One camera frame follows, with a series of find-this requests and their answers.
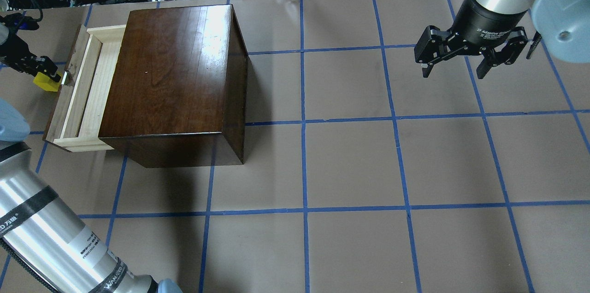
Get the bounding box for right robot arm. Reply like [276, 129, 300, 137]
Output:
[414, 0, 590, 79]

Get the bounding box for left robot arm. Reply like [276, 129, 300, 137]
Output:
[0, 25, 181, 293]

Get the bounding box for wooden drawer with white handle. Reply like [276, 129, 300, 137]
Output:
[43, 25, 126, 152]

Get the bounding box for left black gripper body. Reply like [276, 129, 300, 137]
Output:
[0, 30, 46, 75]

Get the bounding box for dark wooden drawer box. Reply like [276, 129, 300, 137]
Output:
[98, 5, 249, 168]

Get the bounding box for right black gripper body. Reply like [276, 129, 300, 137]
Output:
[414, 0, 527, 65]

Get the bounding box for yellow block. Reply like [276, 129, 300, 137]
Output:
[33, 73, 60, 92]

